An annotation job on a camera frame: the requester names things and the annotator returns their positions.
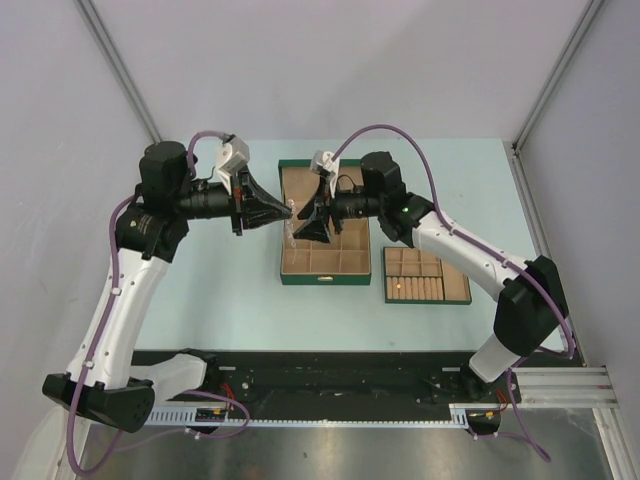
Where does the purple cable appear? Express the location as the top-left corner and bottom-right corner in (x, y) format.
(330, 124), (579, 464)
(67, 130), (251, 476)

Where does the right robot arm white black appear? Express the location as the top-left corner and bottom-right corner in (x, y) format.
(293, 151), (568, 401)

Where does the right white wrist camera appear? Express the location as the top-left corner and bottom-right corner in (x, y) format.
(310, 150), (340, 198)

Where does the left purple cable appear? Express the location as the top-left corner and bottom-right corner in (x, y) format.
(67, 130), (251, 476)

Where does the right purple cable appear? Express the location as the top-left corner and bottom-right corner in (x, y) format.
(330, 124), (579, 464)

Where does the aluminium frame rail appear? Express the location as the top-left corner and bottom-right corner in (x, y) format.
(514, 367), (639, 479)

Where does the white slotted cable duct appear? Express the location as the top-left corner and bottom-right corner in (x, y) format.
(146, 398), (507, 428)

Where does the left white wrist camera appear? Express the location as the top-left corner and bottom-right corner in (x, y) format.
(215, 135), (250, 194)

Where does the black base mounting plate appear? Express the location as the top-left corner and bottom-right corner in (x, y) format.
(129, 349), (531, 406)

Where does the green jewelry tray insert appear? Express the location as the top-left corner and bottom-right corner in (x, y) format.
(382, 247), (472, 306)

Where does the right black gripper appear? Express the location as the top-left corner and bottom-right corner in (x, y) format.
(293, 176), (383, 245)

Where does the silver crystal necklace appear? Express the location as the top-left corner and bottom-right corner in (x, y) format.
(283, 198), (304, 266)

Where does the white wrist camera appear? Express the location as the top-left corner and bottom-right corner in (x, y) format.
(310, 150), (340, 198)
(215, 135), (250, 194)

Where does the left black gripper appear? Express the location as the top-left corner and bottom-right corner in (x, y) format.
(174, 165), (292, 236)

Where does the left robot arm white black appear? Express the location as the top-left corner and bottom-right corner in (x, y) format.
(42, 136), (291, 433)

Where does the green jewelry box beige lining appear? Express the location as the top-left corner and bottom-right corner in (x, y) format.
(278, 159), (371, 286)

